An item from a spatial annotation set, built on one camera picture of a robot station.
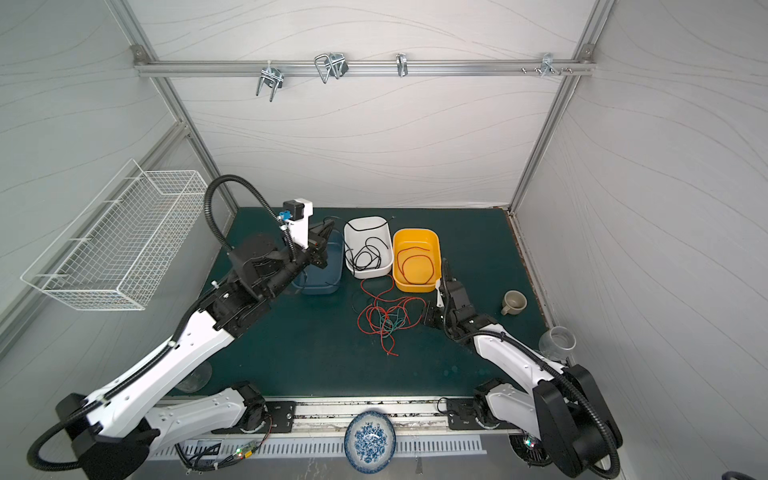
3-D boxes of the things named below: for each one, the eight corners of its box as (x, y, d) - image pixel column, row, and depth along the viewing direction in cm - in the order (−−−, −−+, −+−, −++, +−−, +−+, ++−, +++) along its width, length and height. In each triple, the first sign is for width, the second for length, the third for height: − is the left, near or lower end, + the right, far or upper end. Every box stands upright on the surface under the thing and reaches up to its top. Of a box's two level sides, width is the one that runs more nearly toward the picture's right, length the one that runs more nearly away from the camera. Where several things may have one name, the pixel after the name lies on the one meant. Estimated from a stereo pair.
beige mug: (502, 315, 92) (506, 309, 89) (497, 296, 97) (501, 290, 93) (525, 315, 92) (530, 309, 89) (519, 296, 97) (523, 290, 93)
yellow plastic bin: (392, 292, 98) (392, 282, 94) (392, 239, 113) (392, 228, 108) (443, 292, 98) (446, 282, 94) (436, 239, 113) (438, 228, 108)
